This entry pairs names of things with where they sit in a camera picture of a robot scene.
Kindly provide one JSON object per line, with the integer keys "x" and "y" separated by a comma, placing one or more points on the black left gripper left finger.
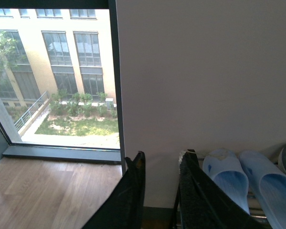
{"x": 123, "y": 209}

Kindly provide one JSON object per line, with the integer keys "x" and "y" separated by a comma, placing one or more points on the light blue slide sandal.
{"x": 268, "y": 184}
{"x": 224, "y": 168}

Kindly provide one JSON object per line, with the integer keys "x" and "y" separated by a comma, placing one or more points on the dark window frame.
{"x": 61, "y": 55}

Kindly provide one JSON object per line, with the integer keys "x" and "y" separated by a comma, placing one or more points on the black metal shoe rack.
{"x": 252, "y": 205}

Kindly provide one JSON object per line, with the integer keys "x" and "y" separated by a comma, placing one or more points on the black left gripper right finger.
{"x": 205, "y": 202}

